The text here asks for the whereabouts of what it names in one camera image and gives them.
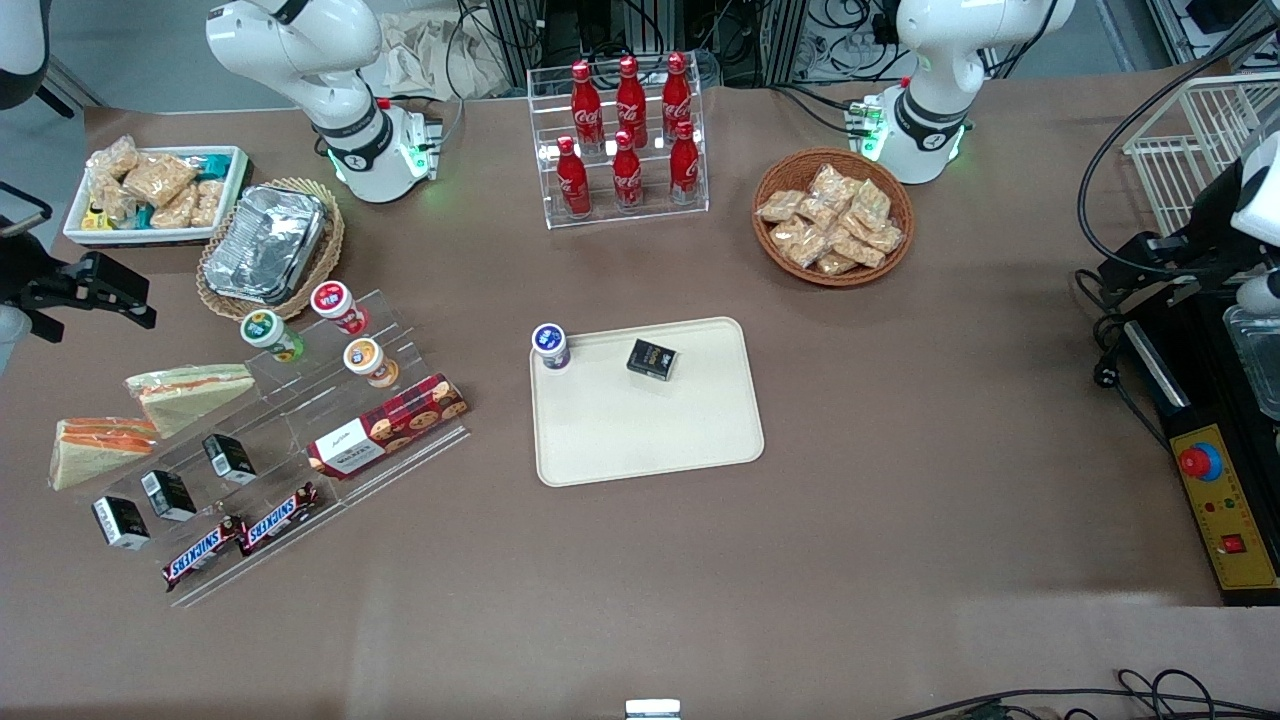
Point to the beige plastic tray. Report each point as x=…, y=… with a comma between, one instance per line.
x=650, y=430

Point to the black equipment base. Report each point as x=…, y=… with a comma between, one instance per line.
x=1195, y=370

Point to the red plaid cookie box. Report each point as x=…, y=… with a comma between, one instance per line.
x=385, y=428

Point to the silver foil container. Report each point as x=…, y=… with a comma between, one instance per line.
x=265, y=245

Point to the red lid yogurt cup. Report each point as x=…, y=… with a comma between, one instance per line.
x=338, y=305

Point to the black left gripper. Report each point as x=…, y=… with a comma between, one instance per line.
x=1203, y=243

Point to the clear plastic container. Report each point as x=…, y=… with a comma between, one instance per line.
x=1258, y=360

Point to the clear wrapped snack packet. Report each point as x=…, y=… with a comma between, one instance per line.
x=780, y=205
x=797, y=242
x=886, y=238
x=115, y=157
x=828, y=180
x=870, y=203
x=835, y=264
x=175, y=210
x=158, y=178
x=860, y=250
x=816, y=212
x=110, y=200
x=207, y=202

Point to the clear acrylic bottle rack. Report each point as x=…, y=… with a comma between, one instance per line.
x=620, y=215

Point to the white rectangular bin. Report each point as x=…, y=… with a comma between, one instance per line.
x=150, y=236

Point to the round brown wicker basket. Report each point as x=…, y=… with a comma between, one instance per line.
x=775, y=175

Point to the triangle sandwich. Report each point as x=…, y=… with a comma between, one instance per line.
x=190, y=395
x=95, y=455

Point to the orange lid yogurt cup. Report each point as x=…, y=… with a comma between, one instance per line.
x=368, y=360

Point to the small black box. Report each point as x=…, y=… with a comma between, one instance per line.
x=652, y=360
x=228, y=458
x=167, y=495
x=120, y=522

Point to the beige cloth bag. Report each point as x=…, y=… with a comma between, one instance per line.
x=430, y=55

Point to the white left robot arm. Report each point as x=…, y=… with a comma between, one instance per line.
x=940, y=60

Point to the yellow emergency stop control box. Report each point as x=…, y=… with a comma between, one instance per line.
x=1225, y=510

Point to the red cola bottle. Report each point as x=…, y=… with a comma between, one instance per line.
x=630, y=95
x=626, y=172
x=676, y=92
x=586, y=100
x=684, y=165
x=572, y=180

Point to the oval light wicker tray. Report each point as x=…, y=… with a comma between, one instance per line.
x=336, y=235

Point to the blue lid yogurt cup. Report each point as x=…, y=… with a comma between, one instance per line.
x=550, y=345

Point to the snickers chocolate bar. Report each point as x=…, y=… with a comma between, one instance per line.
x=278, y=518
x=203, y=553

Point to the clear acrylic stepped shelf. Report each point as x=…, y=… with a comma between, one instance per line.
x=300, y=400

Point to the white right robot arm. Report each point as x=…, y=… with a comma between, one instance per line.
x=300, y=60

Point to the green lid yogurt cup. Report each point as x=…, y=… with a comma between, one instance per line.
x=268, y=333

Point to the small white device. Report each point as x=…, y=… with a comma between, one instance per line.
x=652, y=709

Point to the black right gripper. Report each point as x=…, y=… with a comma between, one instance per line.
x=30, y=281

